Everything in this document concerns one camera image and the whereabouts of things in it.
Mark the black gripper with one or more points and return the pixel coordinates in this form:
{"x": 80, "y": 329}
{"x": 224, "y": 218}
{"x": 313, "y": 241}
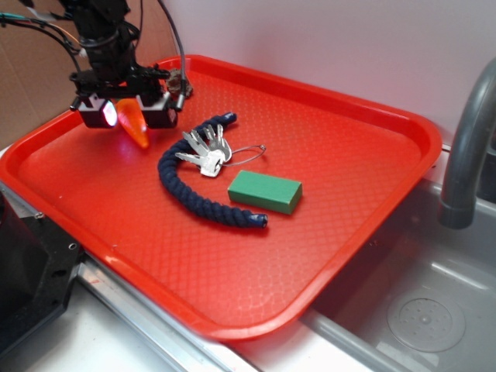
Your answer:
{"x": 115, "y": 73}

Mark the orange toy carrot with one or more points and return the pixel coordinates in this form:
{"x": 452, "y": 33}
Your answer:
{"x": 132, "y": 121}

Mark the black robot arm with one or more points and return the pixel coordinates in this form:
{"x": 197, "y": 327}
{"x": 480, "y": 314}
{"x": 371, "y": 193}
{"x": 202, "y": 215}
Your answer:
{"x": 98, "y": 18}

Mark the brown rock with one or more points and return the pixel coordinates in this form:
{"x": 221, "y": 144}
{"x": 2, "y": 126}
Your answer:
{"x": 174, "y": 84}

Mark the silver key bunch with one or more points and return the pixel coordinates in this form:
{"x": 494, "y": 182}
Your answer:
{"x": 211, "y": 150}

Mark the red plastic tray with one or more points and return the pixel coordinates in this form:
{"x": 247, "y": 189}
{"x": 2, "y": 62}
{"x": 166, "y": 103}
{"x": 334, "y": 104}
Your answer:
{"x": 227, "y": 270}

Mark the green rectangular block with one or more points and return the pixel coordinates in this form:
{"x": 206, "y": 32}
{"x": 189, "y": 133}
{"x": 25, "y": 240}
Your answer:
{"x": 264, "y": 191}

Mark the grey faucet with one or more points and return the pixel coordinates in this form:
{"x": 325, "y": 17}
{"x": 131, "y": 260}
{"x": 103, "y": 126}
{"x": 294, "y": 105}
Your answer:
{"x": 470, "y": 171}

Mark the grey sink basin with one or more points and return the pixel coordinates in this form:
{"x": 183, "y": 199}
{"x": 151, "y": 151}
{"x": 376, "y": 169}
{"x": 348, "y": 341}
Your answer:
{"x": 411, "y": 251}

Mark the round sink drain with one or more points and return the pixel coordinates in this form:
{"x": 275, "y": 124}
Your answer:
{"x": 429, "y": 323}

